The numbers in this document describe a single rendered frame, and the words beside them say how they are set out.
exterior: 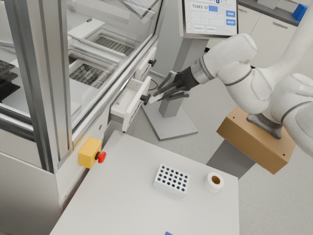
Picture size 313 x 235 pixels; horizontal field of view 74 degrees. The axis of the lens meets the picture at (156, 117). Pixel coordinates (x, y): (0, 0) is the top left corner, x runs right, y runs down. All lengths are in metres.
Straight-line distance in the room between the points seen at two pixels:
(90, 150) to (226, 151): 0.82
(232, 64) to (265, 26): 3.04
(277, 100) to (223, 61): 0.43
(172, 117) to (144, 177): 1.42
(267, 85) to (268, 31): 3.01
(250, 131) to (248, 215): 1.01
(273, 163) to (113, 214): 0.73
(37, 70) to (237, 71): 0.57
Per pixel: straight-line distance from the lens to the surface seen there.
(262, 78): 0.77
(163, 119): 2.13
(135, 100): 0.85
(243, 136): 1.08
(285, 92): 1.06
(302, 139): 0.99
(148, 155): 0.89
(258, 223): 1.98
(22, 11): 0.35
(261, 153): 1.09
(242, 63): 0.73
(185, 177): 0.86
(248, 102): 0.78
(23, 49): 0.38
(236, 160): 1.28
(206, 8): 1.66
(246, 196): 2.04
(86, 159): 0.69
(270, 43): 3.82
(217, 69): 0.73
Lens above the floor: 1.47
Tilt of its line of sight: 42 degrees down
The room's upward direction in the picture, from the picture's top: 19 degrees clockwise
